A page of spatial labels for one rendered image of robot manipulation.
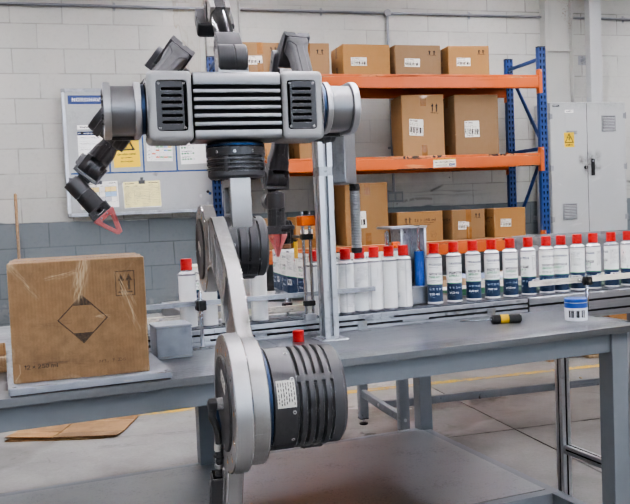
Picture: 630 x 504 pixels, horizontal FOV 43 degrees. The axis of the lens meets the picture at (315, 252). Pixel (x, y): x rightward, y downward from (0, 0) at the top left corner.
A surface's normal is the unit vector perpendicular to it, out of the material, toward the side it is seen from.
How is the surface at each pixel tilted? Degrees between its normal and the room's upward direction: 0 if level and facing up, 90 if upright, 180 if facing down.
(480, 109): 89
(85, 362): 90
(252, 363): 43
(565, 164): 90
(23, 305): 90
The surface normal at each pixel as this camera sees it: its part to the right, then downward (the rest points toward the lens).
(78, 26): 0.26, 0.04
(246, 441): 0.26, 0.35
